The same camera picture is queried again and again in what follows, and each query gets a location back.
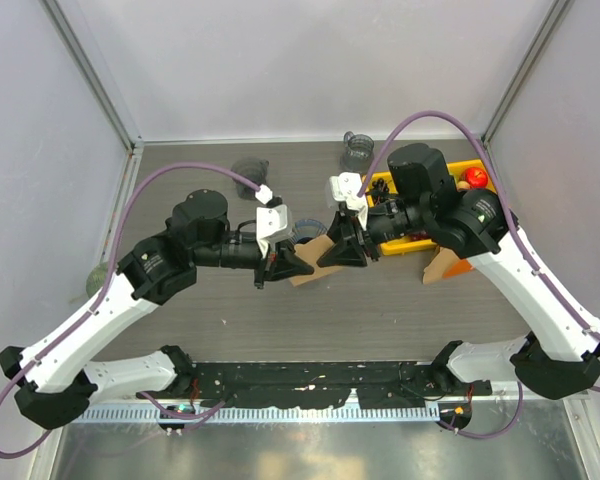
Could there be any dark grape bunch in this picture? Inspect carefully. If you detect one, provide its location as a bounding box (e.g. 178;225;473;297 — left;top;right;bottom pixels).
366;178;392;206

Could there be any blue glass dripper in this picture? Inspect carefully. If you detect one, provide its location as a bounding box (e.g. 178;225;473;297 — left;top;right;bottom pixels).
291;218;327;244

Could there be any white slotted cable duct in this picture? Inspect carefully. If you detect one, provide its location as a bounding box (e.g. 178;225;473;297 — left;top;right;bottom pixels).
74;400;440;425

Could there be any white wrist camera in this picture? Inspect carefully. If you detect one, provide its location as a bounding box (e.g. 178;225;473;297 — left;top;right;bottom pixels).
326;172;369;230
255;185;294;258

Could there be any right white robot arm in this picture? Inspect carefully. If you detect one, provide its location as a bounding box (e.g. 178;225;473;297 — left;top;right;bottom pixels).
317;143;600;400

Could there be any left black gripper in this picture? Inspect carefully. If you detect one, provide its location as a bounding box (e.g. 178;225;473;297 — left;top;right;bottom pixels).
194;230;316;289

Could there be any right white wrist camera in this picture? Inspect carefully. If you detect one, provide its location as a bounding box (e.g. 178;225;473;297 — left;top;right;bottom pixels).
326;172;369;230

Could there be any grey plastic measuring cup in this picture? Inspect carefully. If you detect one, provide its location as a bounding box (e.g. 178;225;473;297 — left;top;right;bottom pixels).
339;131;375;174

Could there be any brown paper filter stack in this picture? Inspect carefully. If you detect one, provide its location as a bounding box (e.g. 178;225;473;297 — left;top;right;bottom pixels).
422;247;460;285

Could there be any red apple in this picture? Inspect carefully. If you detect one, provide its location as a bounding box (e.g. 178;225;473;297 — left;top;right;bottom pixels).
461;167;489;189

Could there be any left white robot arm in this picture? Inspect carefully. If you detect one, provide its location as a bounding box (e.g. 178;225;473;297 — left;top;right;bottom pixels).
0;189;314;430

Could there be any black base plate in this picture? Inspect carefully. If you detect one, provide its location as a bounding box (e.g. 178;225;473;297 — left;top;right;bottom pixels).
149;361;493;410

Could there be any yellow plastic bin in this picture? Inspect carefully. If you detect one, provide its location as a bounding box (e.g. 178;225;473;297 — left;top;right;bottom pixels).
367;159;497;256

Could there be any grey plastic dripper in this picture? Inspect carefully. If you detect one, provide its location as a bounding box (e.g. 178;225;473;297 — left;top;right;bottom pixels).
231;157;269;201

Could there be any peach fruit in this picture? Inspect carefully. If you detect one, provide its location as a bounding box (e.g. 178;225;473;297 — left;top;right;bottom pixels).
456;181;471;191

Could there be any orange filter holder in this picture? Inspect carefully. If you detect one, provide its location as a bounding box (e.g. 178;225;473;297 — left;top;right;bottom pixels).
443;259;474;279

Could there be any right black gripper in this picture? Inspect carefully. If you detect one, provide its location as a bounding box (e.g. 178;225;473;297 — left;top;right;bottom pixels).
316;197;431;268

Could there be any green melon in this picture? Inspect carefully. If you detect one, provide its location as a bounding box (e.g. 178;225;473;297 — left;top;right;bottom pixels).
85;262;109;298

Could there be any red grape bunch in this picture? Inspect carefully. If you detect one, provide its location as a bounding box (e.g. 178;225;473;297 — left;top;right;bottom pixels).
409;232;430;241

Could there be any brown paper coffee filter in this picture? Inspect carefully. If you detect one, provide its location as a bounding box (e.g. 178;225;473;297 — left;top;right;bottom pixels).
290;234;343;287

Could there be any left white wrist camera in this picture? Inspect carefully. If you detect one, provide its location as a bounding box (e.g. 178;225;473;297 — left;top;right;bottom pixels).
255;185;294;258

